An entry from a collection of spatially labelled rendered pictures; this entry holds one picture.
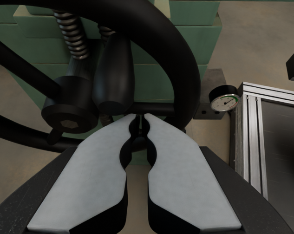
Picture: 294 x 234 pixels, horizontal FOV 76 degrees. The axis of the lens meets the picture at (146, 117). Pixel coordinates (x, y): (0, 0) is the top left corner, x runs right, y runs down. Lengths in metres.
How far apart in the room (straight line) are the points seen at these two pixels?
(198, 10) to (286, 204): 0.80
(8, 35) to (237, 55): 1.52
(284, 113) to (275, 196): 0.43
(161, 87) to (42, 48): 0.27
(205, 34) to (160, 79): 0.14
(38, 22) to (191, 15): 0.22
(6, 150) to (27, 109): 0.27
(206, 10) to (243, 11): 1.89
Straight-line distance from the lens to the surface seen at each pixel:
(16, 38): 0.44
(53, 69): 0.47
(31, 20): 0.27
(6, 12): 0.41
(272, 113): 1.13
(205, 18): 0.37
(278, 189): 0.96
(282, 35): 2.09
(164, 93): 0.49
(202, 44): 0.40
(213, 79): 0.54
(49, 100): 0.22
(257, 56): 1.76
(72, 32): 0.24
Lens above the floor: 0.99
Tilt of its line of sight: 59 degrees down
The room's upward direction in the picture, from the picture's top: 2 degrees clockwise
